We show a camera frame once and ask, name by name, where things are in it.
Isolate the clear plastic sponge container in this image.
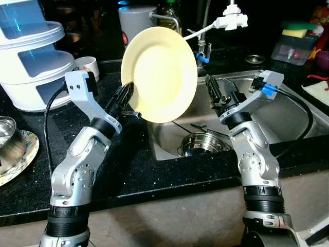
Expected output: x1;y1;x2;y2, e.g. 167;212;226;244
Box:
270;28;317;67

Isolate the metal fork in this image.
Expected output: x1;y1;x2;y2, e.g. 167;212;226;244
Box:
172;120;217;138

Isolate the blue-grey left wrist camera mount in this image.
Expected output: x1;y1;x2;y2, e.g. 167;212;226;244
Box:
64;70;123;136

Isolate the stainless steel bowl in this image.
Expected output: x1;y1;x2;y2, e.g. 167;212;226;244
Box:
177;132;232;158

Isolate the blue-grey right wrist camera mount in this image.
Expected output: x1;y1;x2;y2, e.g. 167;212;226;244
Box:
221;69;285;125

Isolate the white tiered round container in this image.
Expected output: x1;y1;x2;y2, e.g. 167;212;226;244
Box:
0;0;77;113

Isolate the white tap diverter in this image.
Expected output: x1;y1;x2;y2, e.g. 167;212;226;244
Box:
213;2;249;31

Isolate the yellow cooking oil bottle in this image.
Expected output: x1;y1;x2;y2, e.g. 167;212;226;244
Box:
156;0;182;34

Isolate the white printed mug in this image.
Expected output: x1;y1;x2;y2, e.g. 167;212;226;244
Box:
74;55;100;83

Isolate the white water hose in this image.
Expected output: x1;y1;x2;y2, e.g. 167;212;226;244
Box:
182;23;217;42

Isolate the red string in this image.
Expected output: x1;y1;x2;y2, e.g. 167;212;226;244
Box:
307;73;329;83

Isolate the stainless steel pot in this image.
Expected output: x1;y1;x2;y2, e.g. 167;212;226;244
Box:
0;115;27;177

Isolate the green and yellow sponge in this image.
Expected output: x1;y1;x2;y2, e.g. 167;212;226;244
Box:
281;21;321;38

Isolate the red snack packet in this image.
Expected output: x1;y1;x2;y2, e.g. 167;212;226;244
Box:
310;4;329;52

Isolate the grey cylinder water filter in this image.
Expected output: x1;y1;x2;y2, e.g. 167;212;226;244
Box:
118;5;181;50

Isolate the pale cloth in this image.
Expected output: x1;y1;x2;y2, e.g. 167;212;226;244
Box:
302;80;329;107

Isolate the stainless steel sink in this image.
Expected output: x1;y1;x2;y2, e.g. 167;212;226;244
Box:
146;69;329;162

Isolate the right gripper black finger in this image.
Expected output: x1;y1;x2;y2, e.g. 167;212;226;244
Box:
205;74;225;107

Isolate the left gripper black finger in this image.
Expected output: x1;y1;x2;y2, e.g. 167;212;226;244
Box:
120;81;136;103

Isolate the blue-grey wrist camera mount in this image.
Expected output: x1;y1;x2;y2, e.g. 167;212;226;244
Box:
221;69;285;125
64;70;123;136

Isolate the pale yellow plate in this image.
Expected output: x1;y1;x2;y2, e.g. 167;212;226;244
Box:
120;26;199;124

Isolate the white plate patterned rim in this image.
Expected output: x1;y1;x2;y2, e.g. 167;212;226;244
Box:
0;129;41;187

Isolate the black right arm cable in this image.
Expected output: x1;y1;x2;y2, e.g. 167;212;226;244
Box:
271;84;315;161

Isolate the round metal cap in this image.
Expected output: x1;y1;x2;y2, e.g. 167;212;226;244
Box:
245;54;266;64

